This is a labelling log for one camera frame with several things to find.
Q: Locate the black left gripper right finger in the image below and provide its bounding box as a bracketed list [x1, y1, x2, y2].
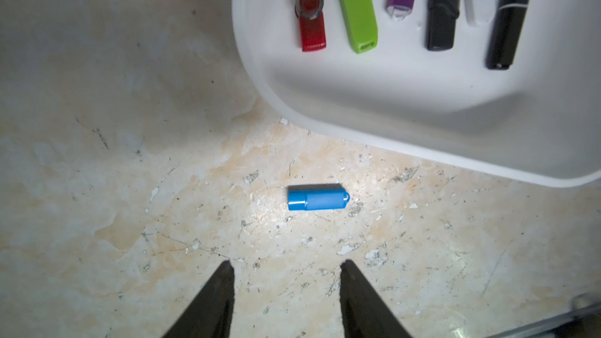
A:
[340, 260, 411, 338]

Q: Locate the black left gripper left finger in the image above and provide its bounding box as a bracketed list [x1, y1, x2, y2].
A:
[164, 261, 235, 338]

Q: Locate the blue usb drive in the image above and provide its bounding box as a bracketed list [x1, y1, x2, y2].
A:
[287, 184, 351, 211]

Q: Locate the white plastic storage box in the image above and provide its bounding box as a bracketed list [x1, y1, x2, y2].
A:
[232, 0, 600, 188]

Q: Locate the black capless usb drive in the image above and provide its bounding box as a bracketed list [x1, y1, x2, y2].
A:
[426, 0, 460, 52]

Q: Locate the red swivel usb drive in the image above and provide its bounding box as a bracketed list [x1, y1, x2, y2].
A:
[294, 0, 326, 53]

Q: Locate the green usb drive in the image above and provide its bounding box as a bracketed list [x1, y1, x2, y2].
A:
[339, 0, 378, 54]

